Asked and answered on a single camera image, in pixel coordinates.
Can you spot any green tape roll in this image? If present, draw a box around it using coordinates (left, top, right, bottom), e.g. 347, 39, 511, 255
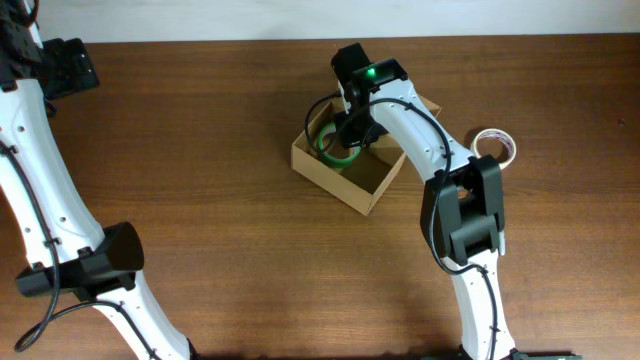
316, 122, 361, 169

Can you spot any brown cardboard box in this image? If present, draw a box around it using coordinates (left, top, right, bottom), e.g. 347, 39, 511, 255
290, 92, 443, 217

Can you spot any white masking tape roll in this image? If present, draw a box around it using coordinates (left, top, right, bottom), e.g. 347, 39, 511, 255
469, 128, 517, 171

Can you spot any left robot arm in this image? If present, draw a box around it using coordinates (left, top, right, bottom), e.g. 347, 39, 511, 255
1, 1, 197, 359

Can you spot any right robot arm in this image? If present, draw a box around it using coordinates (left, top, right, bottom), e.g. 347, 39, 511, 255
331, 43, 528, 360

